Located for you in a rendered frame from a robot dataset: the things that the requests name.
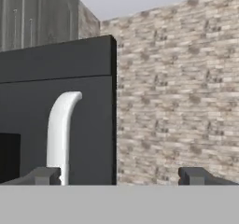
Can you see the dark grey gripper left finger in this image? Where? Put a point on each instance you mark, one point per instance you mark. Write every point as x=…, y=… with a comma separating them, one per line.
x=42, y=176

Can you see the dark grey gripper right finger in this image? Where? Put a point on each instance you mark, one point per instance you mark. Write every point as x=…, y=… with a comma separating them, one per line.
x=194, y=176

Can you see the grey wooden wall cupboards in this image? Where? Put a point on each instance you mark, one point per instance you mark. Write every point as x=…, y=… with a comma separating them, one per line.
x=37, y=16

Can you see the black microwave door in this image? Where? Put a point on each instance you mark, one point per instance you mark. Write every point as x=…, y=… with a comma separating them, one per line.
x=90, y=115

